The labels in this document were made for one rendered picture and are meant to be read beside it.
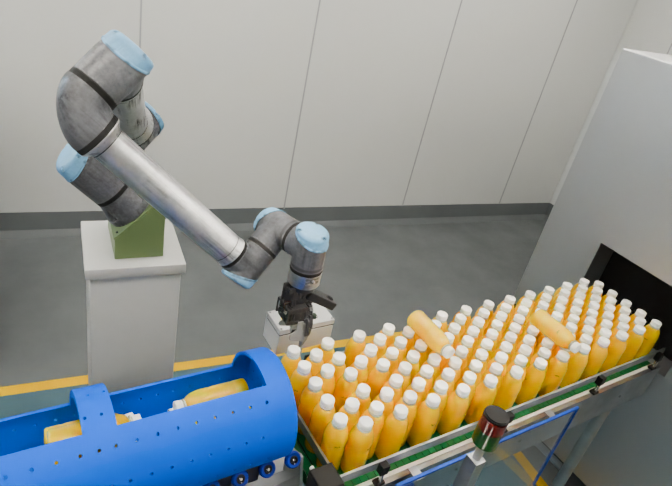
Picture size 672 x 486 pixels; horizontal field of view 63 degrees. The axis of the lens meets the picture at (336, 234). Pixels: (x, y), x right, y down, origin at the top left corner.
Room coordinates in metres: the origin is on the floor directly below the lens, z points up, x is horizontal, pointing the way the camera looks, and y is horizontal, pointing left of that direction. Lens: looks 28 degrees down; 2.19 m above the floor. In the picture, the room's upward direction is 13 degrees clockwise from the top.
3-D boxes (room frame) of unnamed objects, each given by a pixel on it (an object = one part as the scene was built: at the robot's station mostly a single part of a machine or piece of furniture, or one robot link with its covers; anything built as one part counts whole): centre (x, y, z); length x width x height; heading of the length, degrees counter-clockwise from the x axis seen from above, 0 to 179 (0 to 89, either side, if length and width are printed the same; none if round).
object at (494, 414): (1.01, -0.48, 1.18); 0.06 x 0.06 x 0.16
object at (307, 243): (1.26, 0.06, 1.45); 0.10 x 0.09 x 0.12; 56
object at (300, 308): (1.25, 0.06, 1.28); 0.09 x 0.08 x 0.12; 127
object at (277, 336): (1.43, 0.05, 1.05); 0.20 x 0.10 x 0.10; 127
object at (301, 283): (1.26, 0.06, 1.36); 0.10 x 0.09 x 0.05; 37
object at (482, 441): (1.01, -0.48, 1.18); 0.06 x 0.06 x 0.05
